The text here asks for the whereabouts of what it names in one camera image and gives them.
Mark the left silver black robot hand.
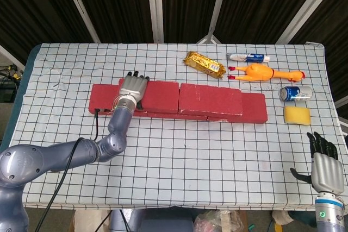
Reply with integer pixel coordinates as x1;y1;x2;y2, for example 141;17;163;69
118;71;150;109

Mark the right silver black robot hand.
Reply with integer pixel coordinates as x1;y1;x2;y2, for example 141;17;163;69
290;131;345;195

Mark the red brick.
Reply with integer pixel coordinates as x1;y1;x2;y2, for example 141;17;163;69
146;110;209;122
116;78;180;115
89;84;149;117
207;92;268;124
178;83;244;116

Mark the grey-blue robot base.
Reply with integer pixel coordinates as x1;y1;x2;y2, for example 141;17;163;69
108;208;195;232

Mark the yellow sponge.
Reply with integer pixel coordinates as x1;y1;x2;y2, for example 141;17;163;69
283;106;311;126

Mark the gold foil biscuit packet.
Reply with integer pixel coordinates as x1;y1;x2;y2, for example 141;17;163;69
185;51;227;79

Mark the dark brown curtain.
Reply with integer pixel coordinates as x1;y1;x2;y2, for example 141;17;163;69
0;0;348;102

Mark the blue white soda can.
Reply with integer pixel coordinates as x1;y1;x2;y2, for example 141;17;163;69
279;85;313;103

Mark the white black checkered tablecloth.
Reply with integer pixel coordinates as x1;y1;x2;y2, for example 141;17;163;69
0;42;348;211

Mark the white blue toothpaste tube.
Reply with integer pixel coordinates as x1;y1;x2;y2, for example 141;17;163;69
226;52;271;63

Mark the clear plastic bag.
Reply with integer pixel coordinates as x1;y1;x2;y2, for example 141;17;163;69
193;210;245;232

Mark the yellow rubber chicken toy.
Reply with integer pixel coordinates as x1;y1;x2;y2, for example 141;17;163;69
227;63;306;83

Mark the white sack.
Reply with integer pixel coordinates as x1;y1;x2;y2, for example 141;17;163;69
69;210;109;232

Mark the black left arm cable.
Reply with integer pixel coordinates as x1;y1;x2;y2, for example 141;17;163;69
35;108;112;232

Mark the white metal frame post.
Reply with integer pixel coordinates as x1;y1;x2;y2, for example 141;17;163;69
276;0;338;45
196;0;232;45
59;0;101;44
146;0;164;44

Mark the white metal frame bar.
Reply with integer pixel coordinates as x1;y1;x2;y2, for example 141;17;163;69
0;44;27;72

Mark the black equipment with cables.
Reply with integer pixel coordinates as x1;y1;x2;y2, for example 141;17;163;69
0;63;24;103

